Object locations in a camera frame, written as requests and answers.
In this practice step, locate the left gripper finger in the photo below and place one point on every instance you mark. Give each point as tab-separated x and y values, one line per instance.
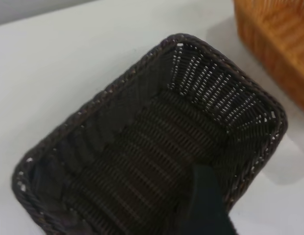
208	208

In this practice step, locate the black wicker basket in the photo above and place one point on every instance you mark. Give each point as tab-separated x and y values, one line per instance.
147	151

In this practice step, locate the orange wicker basket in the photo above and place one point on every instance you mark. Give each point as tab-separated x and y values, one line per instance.
279	36

